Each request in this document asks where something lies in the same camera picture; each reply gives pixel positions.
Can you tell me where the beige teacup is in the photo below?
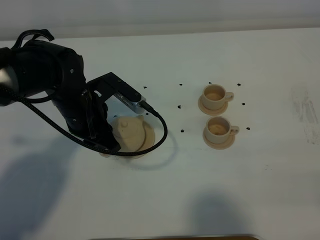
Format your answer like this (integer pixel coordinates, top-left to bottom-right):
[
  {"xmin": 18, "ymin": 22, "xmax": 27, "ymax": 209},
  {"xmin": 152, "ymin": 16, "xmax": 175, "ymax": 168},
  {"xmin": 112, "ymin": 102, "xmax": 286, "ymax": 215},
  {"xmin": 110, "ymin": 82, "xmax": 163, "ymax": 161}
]
[
  {"xmin": 201, "ymin": 84, "xmax": 234, "ymax": 110},
  {"xmin": 204, "ymin": 116, "xmax": 240, "ymax": 144}
]

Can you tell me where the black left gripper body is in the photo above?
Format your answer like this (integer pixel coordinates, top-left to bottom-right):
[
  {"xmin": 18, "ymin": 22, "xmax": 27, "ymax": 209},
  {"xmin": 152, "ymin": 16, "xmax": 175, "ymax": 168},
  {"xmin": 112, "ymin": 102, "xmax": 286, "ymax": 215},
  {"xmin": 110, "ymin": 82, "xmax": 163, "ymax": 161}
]
[{"xmin": 52, "ymin": 84, "xmax": 113, "ymax": 140}]

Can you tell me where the beige far saucer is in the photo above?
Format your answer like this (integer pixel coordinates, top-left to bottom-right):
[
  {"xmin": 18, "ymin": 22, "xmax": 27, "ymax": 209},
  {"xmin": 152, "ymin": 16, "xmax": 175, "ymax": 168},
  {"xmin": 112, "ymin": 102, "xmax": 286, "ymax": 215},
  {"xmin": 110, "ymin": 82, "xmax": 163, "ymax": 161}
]
[{"xmin": 198, "ymin": 96, "xmax": 229, "ymax": 116}]

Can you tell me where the beige near saucer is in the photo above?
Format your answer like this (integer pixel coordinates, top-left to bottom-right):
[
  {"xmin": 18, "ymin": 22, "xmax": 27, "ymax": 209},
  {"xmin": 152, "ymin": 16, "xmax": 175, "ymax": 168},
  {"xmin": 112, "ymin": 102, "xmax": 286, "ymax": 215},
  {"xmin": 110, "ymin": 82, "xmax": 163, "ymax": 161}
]
[{"xmin": 202, "ymin": 134, "xmax": 236, "ymax": 150}]

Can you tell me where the beige near teacup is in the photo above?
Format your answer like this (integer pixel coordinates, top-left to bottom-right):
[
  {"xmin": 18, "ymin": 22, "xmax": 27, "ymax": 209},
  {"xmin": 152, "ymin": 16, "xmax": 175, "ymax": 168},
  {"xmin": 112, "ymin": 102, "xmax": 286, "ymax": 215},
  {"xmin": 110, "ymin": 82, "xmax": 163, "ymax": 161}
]
[{"xmin": 204, "ymin": 116, "xmax": 240, "ymax": 144}]

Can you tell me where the beige far teacup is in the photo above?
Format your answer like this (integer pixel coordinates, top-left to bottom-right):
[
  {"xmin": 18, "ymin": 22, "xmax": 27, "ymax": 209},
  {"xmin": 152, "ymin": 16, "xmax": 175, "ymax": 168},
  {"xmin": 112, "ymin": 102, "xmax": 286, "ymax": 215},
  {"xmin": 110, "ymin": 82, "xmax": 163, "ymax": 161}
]
[{"xmin": 201, "ymin": 84, "xmax": 234, "ymax": 110}]

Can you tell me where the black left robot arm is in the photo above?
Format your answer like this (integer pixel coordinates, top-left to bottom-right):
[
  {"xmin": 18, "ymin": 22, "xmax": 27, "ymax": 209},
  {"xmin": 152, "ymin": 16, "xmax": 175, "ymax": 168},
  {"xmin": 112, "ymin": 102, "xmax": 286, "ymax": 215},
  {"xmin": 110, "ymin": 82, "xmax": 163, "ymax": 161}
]
[{"xmin": 0, "ymin": 40, "xmax": 121, "ymax": 152}]

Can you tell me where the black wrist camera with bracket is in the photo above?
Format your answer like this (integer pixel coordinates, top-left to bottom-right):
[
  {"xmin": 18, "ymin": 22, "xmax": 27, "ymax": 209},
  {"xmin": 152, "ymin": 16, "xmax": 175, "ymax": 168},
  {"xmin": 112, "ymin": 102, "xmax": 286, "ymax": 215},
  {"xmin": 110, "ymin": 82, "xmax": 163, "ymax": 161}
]
[{"xmin": 86, "ymin": 72, "xmax": 146, "ymax": 114}]

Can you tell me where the beige teapot saucer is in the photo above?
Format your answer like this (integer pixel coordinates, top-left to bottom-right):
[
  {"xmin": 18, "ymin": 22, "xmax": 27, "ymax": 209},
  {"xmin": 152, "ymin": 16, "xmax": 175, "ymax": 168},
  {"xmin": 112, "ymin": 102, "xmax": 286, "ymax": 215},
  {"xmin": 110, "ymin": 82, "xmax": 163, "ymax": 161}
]
[{"xmin": 109, "ymin": 121, "xmax": 156, "ymax": 160}]

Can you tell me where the beige teapot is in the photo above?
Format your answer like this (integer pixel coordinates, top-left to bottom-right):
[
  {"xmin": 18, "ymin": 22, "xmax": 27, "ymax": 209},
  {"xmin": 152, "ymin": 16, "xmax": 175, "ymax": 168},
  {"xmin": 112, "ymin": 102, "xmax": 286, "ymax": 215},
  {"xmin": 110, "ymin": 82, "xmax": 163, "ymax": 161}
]
[{"xmin": 99, "ymin": 115, "xmax": 147, "ymax": 159}]

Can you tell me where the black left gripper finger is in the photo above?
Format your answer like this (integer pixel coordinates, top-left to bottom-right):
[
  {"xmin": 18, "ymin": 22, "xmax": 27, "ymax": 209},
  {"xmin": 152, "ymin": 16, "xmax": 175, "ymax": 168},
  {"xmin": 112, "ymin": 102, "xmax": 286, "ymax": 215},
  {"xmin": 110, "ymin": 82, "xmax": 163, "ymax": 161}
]
[{"xmin": 88, "ymin": 124, "xmax": 121, "ymax": 152}]

